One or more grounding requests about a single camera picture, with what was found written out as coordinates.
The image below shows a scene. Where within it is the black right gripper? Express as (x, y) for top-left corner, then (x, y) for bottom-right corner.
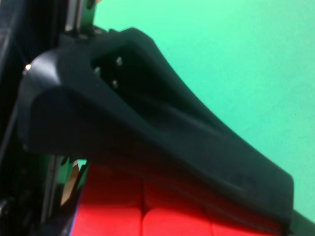
(0, 0), (112, 236)

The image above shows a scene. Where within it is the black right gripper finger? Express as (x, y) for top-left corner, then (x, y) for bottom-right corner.
(17, 27), (295, 232)

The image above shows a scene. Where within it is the colourful puzzle cube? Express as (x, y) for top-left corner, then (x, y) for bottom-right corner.
(71, 163), (284, 236)

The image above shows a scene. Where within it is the green table cloth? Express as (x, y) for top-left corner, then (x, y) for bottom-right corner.
(95, 0), (315, 220)

